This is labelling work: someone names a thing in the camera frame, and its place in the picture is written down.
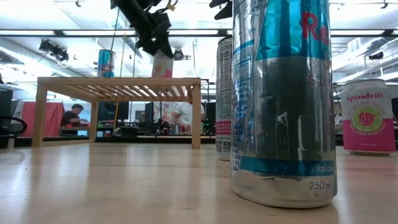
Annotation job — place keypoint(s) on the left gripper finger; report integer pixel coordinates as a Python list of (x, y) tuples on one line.
[(165, 46), (146, 47)]

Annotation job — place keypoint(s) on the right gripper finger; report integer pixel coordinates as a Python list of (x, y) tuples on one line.
[(225, 12), (224, 3)]

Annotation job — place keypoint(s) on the pink white Spindrift can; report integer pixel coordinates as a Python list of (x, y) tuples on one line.
[(162, 67), (368, 124)]

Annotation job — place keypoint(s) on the blue silver Red Bull can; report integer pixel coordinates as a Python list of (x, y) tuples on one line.
[(106, 63), (280, 109)]

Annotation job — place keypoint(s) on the white Celsius can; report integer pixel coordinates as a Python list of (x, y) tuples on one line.
[(224, 93)]

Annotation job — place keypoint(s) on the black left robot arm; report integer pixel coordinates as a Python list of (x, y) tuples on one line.
[(133, 15)]

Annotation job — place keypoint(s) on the wooden slatted shelf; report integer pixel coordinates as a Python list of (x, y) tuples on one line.
[(118, 81)]

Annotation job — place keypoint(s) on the yellow label tag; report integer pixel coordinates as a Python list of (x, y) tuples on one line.
[(170, 7)]

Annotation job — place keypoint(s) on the person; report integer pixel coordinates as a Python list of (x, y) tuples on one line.
[(70, 119), (186, 113)]

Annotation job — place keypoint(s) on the black background monitor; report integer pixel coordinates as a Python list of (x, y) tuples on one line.
[(109, 112)]

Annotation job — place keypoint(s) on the black ceiling-mounted device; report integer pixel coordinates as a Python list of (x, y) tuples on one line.
[(56, 51)]

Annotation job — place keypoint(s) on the red cloth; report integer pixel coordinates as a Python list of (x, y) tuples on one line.
[(53, 115)]

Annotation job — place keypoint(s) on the black ceiling lamp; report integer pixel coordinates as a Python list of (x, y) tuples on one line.
[(377, 56)]

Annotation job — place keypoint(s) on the black overhead camera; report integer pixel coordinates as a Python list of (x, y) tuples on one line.
[(179, 56)]

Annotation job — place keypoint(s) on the black overhead frame beam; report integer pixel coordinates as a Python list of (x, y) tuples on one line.
[(93, 36)]

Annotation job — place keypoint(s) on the black aluminium table frame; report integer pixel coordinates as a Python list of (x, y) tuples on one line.
[(140, 140)]

